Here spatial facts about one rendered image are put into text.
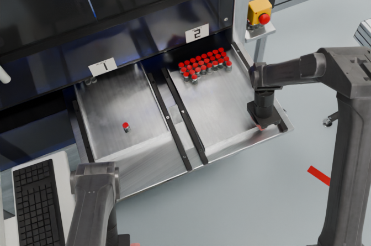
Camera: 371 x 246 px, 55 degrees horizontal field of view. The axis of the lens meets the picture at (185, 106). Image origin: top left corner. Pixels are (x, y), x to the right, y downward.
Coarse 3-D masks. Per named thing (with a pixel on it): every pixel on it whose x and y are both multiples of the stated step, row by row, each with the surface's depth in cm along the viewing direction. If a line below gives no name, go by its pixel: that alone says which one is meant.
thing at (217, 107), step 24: (168, 72) 130; (216, 72) 131; (240, 72) 131; (192, 96) 127; (216, 96) 127; (240, 96) 126; (192, 120) 119; (216, 120) 122; (240, 120) 121; (216, 144) 115
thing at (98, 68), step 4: (104, 60) 117; (108, 60) 117; (112, 60) 118; (96, 64) 116; (100, 64) 117; (108, 64) 119; (112, 64) 119; (92, 68) 117; (96, 68) 118; (100, 68) 119; (104, 68) 120; (108, 68) 120; (112, 68) 121; (116, 68) 122; (92, 72) 119; (96, 72) 120; (100, 72) 121; (104, 72) 122
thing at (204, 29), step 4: (208, 24) 122; (196, 28) 121; (200, 28) 122; (204, 28) 122; (208, 28) 123; (188, 32) 121; (192, 32) 122; (196, 32) 122; (200, 32) 123; (204, 32) 124; (208, 32) 125; (188, 36) 123; (192, 36) 124; (196, 36) 124; (200, 36) 125; (204, 36) 126; (188, 40) 124; (192, 40) 125
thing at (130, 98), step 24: (120, 72) 134; (144, 72) 130; (96, 96) 130; (120, 96) 129; (144, 96) 129; (96, 120) 125; (120, 120) 125; (144, 120) 124; (96, 144) 121; (120, 144) 120; (144, 144) 118
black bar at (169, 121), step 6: (150, 72) 131; (150, 78) 130; (156, 90) 127; (156, 96) 126; (162, 102) 125; (162, 108) 124; (168, 114) 122; (168, 120) 121; (168, 126) 120; (174, 132) 119; (174, 138) 118; (180, 144) 117; (180, 150) 116; (186, 156) 114; (186, 162) 113; (186, 168) 113
